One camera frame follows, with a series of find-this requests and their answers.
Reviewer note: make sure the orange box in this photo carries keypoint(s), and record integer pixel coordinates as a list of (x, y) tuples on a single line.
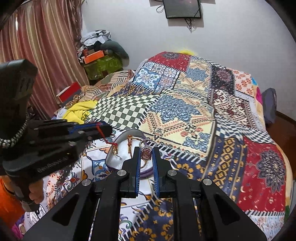
[(94, 56)]

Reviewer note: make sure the left hand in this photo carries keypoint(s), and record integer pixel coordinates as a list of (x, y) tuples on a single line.
[(36, 191)]

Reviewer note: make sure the striped brown pillow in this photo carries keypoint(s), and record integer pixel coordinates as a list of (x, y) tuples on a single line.
[(102, 88)]

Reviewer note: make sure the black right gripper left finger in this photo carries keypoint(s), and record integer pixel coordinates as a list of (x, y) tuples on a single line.
[(91, 210)]

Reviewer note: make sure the patchwork patterned bedspread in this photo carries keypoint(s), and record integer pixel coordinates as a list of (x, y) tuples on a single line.
[(207, 121)]

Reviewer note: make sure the green storage box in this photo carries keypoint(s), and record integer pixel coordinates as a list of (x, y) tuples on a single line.
[(102, 67)]

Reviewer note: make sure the striped pink curtain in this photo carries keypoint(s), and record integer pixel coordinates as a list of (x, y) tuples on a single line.
[(48, 34)]

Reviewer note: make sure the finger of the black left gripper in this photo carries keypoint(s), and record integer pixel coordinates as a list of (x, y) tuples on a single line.
[(69, 126), (76, 138)]

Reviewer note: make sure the wall-mounted black screen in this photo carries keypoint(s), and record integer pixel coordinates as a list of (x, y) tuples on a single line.
[(183, 9)]

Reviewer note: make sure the pile of clothes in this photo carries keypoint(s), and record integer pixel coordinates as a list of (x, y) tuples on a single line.
[(100, 40)]

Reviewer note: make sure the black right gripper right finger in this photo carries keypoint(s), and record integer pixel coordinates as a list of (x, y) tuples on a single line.
[(201, 210)]

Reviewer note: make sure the red book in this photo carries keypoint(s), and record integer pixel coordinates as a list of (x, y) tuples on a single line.
[(68, 92)]

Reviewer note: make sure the yellow cartoon blanket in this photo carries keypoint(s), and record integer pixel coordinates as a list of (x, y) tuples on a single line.
[(80, 111)]

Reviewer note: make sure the dark blue bag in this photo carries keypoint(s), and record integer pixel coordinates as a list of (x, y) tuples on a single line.
[(269, 100)]

